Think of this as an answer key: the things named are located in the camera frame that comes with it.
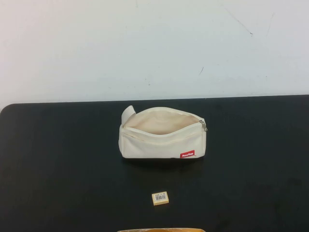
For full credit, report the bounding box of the small yellow eraser with barcode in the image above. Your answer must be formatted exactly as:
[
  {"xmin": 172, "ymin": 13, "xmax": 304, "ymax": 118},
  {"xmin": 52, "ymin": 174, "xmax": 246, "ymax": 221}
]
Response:
[{"xmin": 151, "ymin": 191, "xmax": 169, "ymax": 207}]

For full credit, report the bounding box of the yellow curved object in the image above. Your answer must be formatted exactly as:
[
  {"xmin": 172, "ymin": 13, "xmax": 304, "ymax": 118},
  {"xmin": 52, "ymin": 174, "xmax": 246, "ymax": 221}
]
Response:
[{"xmin": 116, "ymin": 227, "xmax": 205, "ymax": 232}]

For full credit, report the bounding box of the cream fabric pencil case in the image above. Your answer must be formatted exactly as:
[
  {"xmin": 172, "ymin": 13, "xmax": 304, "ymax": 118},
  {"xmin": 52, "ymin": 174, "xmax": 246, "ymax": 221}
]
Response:
[{"xmin": 118, "ymin": 105, "xmax": 209, "ymax": 160}]

